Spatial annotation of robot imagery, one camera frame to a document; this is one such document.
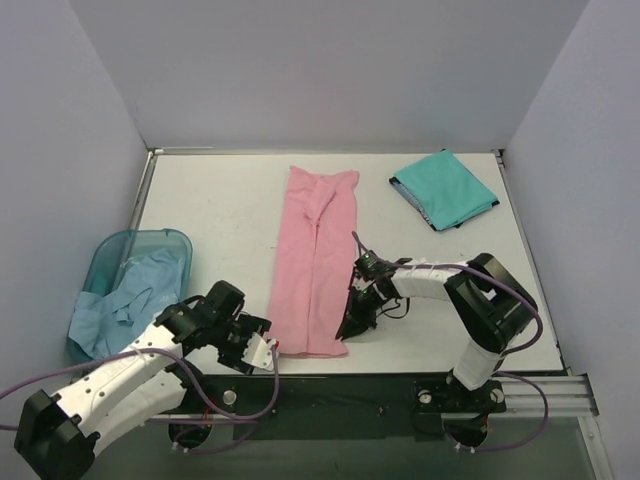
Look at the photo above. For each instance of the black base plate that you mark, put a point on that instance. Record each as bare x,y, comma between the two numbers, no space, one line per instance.
336,407

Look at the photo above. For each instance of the dark folded shirt underneath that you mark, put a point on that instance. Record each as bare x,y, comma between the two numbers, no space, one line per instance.
418,195

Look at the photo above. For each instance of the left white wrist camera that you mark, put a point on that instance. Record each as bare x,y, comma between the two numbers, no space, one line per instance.
260,353

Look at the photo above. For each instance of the teal folded t shirt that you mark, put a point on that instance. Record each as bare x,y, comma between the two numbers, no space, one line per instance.
459,195

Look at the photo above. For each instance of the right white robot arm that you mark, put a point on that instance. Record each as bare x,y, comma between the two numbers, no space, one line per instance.
499,315

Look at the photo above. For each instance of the aluminium front rail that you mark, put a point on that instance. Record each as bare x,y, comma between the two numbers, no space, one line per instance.
566,396

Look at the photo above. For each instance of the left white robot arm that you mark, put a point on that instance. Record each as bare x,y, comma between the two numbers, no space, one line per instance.
60,435

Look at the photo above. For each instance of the pink t shirt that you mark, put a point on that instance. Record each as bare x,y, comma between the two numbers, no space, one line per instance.
313,263

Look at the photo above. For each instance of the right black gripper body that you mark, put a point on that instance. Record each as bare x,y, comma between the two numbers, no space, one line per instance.
364,302

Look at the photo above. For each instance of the light blue t shirt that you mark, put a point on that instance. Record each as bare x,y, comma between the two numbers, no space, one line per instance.
103,325

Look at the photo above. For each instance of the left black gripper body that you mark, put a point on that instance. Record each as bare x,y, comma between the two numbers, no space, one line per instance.
239,350

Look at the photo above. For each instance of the teal plastic bin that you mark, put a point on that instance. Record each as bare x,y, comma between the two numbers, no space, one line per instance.
118,252

